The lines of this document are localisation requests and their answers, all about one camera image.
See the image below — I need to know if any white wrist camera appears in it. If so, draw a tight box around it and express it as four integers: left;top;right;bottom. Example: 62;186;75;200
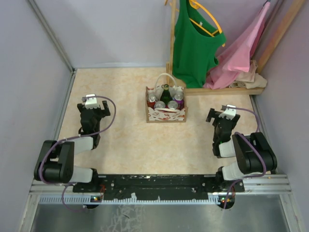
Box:
219;104;236;120
82;94;100;109

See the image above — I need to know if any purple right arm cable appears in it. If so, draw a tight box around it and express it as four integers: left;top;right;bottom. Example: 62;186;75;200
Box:
222;107;267;210

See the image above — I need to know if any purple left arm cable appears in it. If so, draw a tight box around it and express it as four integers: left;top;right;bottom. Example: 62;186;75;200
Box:
38;95;117;213

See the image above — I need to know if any aluminium rail frame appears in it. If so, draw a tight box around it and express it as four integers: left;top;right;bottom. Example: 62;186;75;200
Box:
18;0;300;232

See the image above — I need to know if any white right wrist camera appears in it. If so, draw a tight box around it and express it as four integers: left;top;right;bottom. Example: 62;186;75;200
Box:
219;104;236;120

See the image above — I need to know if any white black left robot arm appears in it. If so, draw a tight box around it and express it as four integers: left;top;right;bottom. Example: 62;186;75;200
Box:
34;98;111;184

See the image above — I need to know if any purple can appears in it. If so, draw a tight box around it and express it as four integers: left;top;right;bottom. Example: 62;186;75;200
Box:
173;91;184;110
154;101;166;110

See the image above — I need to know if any wooden clothes rack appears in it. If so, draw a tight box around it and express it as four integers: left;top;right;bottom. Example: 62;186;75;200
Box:
164;0;307;95

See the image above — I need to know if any yellow clothes hanger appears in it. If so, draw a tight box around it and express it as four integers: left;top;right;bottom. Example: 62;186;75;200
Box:
174;0;226;52

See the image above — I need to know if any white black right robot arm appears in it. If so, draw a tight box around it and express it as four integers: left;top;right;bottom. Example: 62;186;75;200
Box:
206;105;278;191

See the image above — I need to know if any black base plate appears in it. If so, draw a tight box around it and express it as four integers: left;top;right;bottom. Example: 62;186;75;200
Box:
73;174;233;201

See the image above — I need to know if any beige cloth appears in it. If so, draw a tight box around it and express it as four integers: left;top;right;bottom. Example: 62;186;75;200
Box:
228;60;267;89

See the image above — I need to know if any green glass bottle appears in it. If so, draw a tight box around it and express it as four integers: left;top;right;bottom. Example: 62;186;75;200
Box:
160;84;172;105

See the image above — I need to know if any green tank top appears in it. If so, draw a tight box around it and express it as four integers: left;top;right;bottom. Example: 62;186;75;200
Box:
172;0;226;88

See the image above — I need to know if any pink shirt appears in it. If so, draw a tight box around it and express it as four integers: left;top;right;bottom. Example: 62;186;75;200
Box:
203;1;270;89

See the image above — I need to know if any patterned canvas tote bag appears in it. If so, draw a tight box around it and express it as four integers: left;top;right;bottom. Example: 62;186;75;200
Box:
145;73;188;123

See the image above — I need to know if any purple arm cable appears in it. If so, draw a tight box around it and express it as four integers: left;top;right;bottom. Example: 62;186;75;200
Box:
222;107;267;210
38;95;117;213

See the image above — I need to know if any red can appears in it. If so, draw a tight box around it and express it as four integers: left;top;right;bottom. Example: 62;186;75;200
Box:
167;101;179;110
146;93;158;109

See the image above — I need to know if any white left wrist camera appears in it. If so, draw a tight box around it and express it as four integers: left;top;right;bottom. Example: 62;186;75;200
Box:
82;94;100;109

